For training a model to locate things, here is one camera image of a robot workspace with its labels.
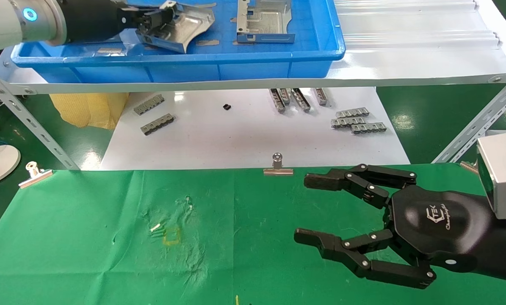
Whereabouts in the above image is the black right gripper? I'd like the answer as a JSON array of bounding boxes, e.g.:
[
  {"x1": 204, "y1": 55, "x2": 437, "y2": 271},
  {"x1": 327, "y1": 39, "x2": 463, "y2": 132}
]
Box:
[{"x1": 294, "y1": 164, "x2": 493, "y2": 290}]

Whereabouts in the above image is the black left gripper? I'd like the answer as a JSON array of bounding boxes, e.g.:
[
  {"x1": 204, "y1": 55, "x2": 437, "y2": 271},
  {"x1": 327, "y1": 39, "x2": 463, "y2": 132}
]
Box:
[{"x1": 81, "y1": 0, "x2": 175, "y2": 43}]

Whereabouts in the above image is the stamped metal bracket part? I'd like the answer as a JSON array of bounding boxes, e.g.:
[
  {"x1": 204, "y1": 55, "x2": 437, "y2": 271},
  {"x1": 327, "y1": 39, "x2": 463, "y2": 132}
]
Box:
[
  {"x1": 135, "y1": 0, "x2": 216, "y2": 54},
  {"x1": 236, "y1": 0, "x2": 296, "y2": 44}
]

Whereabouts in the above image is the yellow mesh bag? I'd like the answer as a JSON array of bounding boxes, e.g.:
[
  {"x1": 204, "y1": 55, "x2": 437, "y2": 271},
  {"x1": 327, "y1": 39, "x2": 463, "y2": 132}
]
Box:
[{"x1": 50, "y1": 91, "x2": 130, "y2": 130}]

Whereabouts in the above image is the blue plastic tray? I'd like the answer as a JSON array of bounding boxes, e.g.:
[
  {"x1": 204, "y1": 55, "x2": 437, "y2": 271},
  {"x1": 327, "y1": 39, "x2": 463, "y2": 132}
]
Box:
[{"x1": 11, "y1": 0, "x2": 346, "y2": 84}]

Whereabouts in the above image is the white board panel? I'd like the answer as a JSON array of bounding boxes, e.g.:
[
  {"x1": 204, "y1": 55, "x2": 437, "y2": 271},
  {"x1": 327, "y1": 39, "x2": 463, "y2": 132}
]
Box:
[{"x1": 100, "y1": 87, "x2": 411, "y2": 171}]

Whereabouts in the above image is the perforated angle-iron shelf leg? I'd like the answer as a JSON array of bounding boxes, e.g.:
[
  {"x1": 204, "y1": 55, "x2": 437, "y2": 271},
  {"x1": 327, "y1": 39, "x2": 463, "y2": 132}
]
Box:
[
  {"x1": 431, "y1": 71, "x2": 506, "y2": 165},
  {"x1": 0, "y1": 64, "x2": 81, "y2": 171}
]

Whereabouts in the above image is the white metal shelf board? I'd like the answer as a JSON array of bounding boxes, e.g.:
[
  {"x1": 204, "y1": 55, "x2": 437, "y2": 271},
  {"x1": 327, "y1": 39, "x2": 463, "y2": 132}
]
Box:
[{"x1": 0, "y1": 0, "x2": 506, "y2": 95}]

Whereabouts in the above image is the green table cloth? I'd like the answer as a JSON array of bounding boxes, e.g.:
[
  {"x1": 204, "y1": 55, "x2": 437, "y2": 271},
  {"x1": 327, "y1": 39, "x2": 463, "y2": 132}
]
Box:
[{"x1": 0, "y1": 163, "x2": 506, "y2": 305}]

